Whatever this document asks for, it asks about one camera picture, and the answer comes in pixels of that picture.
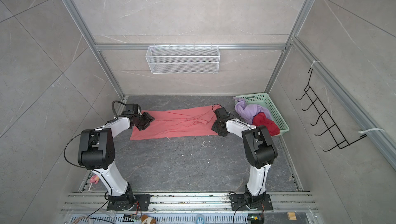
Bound dark red t shirt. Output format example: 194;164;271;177
253;112;280;136

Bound white wire mesh basket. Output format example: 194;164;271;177
145;45;221;74

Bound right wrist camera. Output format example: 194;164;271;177
214;107;230;121

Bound small pink toy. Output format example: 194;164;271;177
88;174;100;191

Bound green electronics board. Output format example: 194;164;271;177
247;214;265;224

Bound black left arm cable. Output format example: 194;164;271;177
111;100;127;118

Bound lilac t shirt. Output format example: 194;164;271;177
234;97;273;125

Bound white slotted cable duct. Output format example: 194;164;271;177
66;213;250;224

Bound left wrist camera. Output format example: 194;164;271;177
121;103;141;116

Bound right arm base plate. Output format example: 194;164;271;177
228;192;273;211

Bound black wire hook rack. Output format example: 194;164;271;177
296;68;367;152

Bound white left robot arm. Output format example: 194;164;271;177
77;112;154;209

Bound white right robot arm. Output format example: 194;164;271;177
212;118;278;210

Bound pink t shirt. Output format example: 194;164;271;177
130;106;217;141

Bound white cable tie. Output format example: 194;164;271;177
358;128;386;134

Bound brown white round object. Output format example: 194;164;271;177
141;215;156;224

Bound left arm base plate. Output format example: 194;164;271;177
106;195;151;211

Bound aluminium rail frame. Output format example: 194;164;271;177
60;191;319;215

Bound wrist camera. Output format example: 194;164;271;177
121;103;141;116
214;107;230;121

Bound green plastic basket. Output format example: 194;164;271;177
235;93;289;136

